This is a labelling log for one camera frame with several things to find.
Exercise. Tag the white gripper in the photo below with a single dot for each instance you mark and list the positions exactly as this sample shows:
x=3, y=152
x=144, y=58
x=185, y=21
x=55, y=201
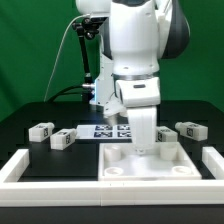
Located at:
x=140, y=99

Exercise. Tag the white square tabletop panel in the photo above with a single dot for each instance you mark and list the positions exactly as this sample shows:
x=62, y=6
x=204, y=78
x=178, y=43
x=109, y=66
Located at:
x=166, y=161

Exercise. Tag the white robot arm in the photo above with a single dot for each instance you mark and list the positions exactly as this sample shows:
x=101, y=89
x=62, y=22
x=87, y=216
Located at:
x=134, y=36

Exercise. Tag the white U-shaped obstacle fence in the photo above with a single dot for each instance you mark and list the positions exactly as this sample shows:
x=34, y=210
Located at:
x=14, y=192

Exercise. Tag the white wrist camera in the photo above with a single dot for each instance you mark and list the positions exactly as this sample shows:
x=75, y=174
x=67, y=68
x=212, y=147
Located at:
x=114, y=107

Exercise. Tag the white fiducial marker base plate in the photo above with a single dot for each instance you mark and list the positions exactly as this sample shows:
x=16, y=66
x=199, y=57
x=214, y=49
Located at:
x=103, y=131

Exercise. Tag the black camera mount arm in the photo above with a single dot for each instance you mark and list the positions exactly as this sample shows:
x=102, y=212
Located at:
x=84, y=50

